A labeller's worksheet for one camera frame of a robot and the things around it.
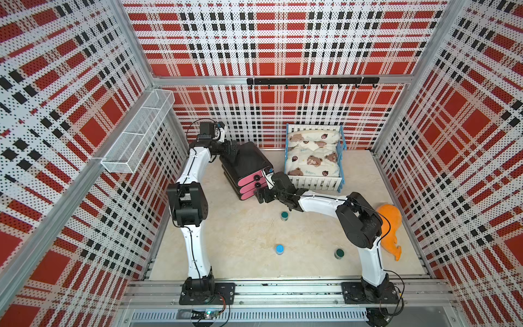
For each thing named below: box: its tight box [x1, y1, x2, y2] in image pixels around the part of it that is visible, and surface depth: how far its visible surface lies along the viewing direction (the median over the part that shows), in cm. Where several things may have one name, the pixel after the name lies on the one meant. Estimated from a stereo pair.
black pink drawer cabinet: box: [219, 141, 274, 201], surface depth 96 cm
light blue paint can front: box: [275, 244, 284, 256], surface depth 84 cm
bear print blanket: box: [286, 130, 342, 178], surface depth 107 cm
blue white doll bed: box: [284, 123, 348, 193], surface depth 107 cm
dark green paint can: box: [333, 248, 345, 260], surface depth 82 cm
